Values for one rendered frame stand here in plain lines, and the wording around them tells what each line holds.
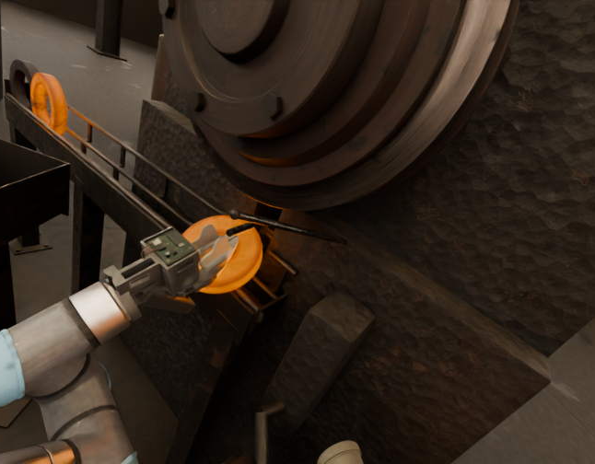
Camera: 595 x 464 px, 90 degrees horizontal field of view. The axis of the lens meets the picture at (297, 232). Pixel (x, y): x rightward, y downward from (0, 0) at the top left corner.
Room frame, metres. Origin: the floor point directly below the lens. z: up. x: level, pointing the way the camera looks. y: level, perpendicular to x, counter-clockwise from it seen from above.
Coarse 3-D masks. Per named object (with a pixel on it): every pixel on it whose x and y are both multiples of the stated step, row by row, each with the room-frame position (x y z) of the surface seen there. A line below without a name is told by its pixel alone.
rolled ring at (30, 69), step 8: (16, 64) 0.97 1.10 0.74; (24, 64) 0.95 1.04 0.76; (32, 64) 0.97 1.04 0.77; (16, 72) 0.97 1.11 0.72; (24, 72) 0.95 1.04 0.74; (32, 72) 0.94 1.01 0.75; (16, 80) 0.98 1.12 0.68; (24, 80) 1.00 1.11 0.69; (16, 88) 0.98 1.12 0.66; (24, 88) 1.00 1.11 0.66; (16, 96) 0.97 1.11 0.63; (24, 96) 0.99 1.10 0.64; (24, 104) 0.97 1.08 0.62
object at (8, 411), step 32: (0, 160) 0.54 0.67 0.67; (32, 160) 0.55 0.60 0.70; (0, 192) 0.40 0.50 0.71; (32, 192) 0.47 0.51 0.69; (64, 192) 0.55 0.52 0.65; (0, 224) 0.40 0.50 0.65; (32, 224) 0.46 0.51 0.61; (0, 256) 0.46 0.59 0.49; (0, 288) 0.45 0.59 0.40; (0, 320) 0.44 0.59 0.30; (0, 416) 0.38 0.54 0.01
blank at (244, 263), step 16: (208, 224) 0.49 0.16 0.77; (224, 224) 0.50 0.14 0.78; (240, 224) 0.50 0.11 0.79; (192, 240) 0.45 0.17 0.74; (240, 240) 0.47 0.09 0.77; (256, 240) 0.48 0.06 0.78; (240, 256) 0.44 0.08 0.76; (256, 256) 0.45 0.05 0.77; (224, 272) 0.41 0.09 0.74; (240, 272) 0.41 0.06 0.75; (256, 272) 0.45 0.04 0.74; (208, 288) 0.39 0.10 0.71; (224, 288) 0.39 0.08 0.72
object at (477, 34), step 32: (480, 0) 0.35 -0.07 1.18; (480, 32) 0.34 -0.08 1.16; (448, 64) 0.34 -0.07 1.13; (480, 64) 0.33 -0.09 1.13; (448, 96) 0.34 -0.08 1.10; (416, 128) 0.34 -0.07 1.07; (448, 128) 0.39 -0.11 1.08; (224, 160) 0.46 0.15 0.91; (384, 160) 0.35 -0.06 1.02; (416, 160) 0.34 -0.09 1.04; (256, 192) 0.42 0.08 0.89; (288, 192) 0.40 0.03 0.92; (320, 192) 0.38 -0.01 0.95; (352, 192) 0.36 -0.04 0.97
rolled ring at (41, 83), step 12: (36, 84) 0.89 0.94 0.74; (48, 84) 0.85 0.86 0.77; (36, 96) 0.90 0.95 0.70; (48, 96) 0.85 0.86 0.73; (60, 96) 0.86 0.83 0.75; (36, 108) 0.89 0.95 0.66; (60, 108) 0.84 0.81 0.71; (48, 120) 0.90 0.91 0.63; (60, 120) 0.84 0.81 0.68; (60, 132) 0.85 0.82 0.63
